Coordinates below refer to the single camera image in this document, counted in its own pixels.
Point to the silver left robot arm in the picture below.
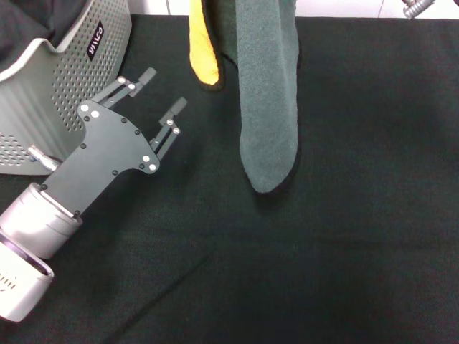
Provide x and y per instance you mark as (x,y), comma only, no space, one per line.
(36,222)

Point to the yellow and grey towel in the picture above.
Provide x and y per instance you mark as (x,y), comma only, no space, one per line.
(269,107)

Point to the grey perforated storage box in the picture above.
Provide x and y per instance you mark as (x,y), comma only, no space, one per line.
(71,64)

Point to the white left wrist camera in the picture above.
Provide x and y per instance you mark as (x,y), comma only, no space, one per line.
(18,286)

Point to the black tablecloth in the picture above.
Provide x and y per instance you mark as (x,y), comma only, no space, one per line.
(322,251)

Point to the black cloth box liner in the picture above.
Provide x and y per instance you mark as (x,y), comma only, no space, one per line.
(21,21)

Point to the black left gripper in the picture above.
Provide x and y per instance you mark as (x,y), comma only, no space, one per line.
(104,154)

